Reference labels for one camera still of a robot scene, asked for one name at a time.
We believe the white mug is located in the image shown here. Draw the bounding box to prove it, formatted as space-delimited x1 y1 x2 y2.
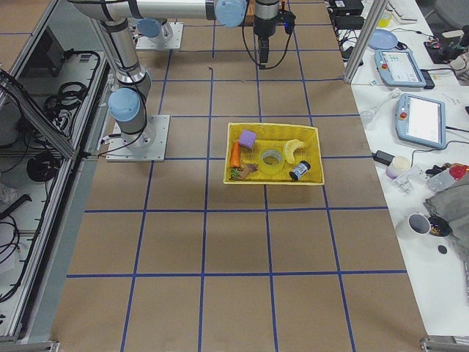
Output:
396 213 431 241

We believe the black power adapter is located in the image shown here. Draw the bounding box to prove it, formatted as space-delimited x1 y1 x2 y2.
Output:
372 150 395 166

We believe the pale yellow toy banana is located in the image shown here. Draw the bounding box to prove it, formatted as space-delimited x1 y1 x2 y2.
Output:
283 139 305 164

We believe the lower teach pendant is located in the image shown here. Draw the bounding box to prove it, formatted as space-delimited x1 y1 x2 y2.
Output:
395 94 446 150

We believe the coiled black cable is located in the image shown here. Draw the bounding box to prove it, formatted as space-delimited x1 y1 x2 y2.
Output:
26 150 56 183

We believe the brown toy figure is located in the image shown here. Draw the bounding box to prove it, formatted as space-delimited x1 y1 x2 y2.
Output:
230 163 258 180

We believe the clear plastic container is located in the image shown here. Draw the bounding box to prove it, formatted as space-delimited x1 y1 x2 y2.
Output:
426 169 457 193

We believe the yellow woven basket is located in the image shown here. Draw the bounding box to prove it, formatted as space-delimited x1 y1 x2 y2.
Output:
224 122 325 186

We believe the orange toy carrot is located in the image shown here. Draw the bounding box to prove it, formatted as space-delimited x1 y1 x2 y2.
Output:
229 142 241 168

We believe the yellow tape roll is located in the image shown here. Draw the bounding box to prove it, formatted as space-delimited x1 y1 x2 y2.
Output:
259 149 284 175

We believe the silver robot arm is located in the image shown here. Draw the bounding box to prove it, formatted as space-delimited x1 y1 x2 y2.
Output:
71 1 247 149
254 0 280 70

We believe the aluminium frame post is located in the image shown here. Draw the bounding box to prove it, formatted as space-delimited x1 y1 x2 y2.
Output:
344 0 388 84

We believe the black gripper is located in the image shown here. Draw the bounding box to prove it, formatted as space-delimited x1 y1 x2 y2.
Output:
257 36 270 69

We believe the grey cloth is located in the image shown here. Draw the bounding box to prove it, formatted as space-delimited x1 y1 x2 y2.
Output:
424 180 468 280

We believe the blue plate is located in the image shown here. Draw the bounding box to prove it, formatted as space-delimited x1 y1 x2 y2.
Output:
368 29 399 50

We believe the white lavender jar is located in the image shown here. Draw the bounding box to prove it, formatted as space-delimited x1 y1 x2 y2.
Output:
385 155 410 179

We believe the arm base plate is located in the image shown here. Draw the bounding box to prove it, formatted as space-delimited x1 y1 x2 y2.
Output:
105 114 170 162
136 18 183 51

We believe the black bowl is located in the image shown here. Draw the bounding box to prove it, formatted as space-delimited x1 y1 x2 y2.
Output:
429 216 452 238

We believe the purple foam cube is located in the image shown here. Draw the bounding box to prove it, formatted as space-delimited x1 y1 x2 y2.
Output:
238 129 256 150

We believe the black round lid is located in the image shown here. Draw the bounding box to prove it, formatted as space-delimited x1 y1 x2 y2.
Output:
437 245 448 254

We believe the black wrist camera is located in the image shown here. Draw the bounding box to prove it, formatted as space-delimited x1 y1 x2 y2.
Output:
282 10 296 35

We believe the black cylindrical can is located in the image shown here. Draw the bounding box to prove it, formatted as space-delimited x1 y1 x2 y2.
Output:
289 161 311 181

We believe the teach pendant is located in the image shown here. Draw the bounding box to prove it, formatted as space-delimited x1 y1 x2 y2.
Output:
395 94 446 150
374 50 426 88

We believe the upper teach pendant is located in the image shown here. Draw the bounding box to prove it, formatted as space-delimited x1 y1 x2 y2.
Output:
374 50 426 88

